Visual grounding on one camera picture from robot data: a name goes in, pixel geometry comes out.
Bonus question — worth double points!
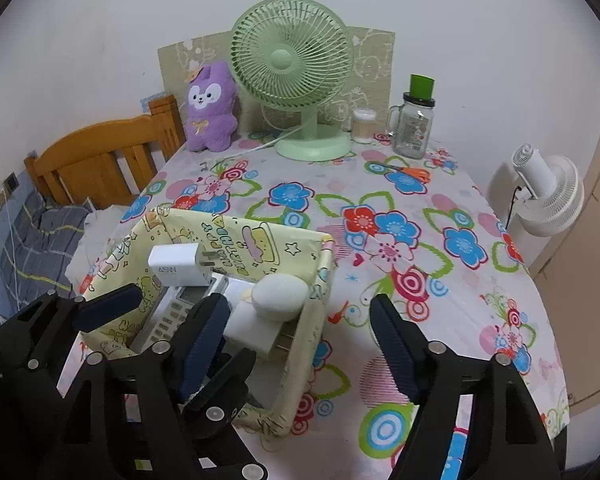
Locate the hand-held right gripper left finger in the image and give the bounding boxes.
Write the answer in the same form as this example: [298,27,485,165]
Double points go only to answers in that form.
[45,294,233,480]

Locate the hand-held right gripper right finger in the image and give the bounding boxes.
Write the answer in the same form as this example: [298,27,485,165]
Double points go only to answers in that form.
[369,294,561,480]

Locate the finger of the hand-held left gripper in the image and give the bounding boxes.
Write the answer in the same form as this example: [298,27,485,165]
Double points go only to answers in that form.
[0,284,142,388]
[186,349,271,480]

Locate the white remote control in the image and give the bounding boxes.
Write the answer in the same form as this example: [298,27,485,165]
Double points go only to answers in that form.
[130,280,228,356]

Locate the white rectangular box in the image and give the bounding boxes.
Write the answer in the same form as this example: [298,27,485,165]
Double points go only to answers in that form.
[224,280,301,361]

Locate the white charger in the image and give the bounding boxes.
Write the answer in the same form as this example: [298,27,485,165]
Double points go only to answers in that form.
[147,242,221,287]

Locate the white oval case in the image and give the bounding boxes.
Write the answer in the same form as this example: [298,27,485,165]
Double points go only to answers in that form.
[250,275,308,322]

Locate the yellow fabric storage box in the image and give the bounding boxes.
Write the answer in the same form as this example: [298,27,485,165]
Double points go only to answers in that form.
[77,205,333,438]

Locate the white cloth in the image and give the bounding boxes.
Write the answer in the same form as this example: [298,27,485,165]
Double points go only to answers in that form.
[65,205,141,291]

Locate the floral tablecloth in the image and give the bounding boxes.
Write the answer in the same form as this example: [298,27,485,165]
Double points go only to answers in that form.
[72,130,571,480]

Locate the plaid blanket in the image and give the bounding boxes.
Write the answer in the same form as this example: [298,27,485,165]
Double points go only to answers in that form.
[0,187,88,321]

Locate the wooden headboard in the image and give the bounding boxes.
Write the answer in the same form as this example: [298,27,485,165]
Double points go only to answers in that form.
[24,94,186,208]

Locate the purple plush toy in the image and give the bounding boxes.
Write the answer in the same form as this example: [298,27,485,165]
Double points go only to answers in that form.
[182,60,240,153]

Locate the glass mug with green lid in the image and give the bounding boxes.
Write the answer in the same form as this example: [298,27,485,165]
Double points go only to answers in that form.
[385,74,437,160]

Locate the white floor fan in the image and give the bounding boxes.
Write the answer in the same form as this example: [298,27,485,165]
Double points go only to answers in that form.
[487,142,586,271]

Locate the cotton swab jar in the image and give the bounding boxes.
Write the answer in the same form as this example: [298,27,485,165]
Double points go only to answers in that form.
[351,108,377,144]

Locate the green desk fan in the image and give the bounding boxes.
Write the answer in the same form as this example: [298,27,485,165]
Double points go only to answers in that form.
[230,0,355,163]

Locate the orange handled scissors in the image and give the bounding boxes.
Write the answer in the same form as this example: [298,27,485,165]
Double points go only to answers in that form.
[367,160,431,182]

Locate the black power cable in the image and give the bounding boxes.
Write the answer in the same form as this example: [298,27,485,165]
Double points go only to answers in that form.
[505,185,524,231]

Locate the white fan cable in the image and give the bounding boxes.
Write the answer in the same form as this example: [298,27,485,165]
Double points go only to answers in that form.
[237,127,301,153]

